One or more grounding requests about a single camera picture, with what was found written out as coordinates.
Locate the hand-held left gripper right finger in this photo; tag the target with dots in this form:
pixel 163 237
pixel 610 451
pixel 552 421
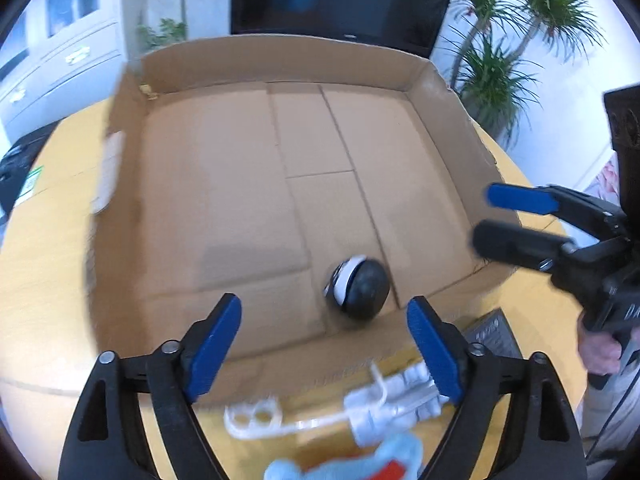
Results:
pixel 432 345

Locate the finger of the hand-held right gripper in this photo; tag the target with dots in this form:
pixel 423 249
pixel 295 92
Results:
pixel 520 197
pixel 515 242

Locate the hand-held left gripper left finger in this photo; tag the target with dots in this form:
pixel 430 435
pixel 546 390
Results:
pixel 215 345

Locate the black printed product box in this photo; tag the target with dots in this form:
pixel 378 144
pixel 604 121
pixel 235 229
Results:
pixel 492 335

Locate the black round gadget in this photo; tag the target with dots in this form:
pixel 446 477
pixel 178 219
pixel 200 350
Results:
pixel 367 290

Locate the light blue plush toy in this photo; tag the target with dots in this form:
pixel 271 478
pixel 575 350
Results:
pixel 400 455

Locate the shallow cardboard box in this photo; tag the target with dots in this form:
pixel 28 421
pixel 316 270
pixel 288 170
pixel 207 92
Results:
pixel 225 185

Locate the person's right hand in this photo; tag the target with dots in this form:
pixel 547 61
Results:
pixel 597 350

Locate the white plastic toy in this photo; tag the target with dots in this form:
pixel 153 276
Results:
pixel 370 417

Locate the potted palm plant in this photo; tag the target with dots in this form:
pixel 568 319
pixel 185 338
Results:
pixel 495 75

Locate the person's beige trousers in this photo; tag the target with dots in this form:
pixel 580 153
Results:
pixel 615 430

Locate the green white sticker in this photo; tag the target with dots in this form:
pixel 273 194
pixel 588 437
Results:
pixel 29 185

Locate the black bag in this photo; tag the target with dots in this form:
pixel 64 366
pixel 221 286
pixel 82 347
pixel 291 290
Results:
pixel 20 170

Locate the white cabinet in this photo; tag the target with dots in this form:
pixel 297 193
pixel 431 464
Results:
pixel 75 60

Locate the thin leafy plant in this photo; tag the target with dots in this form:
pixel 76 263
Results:
pixel 172 30

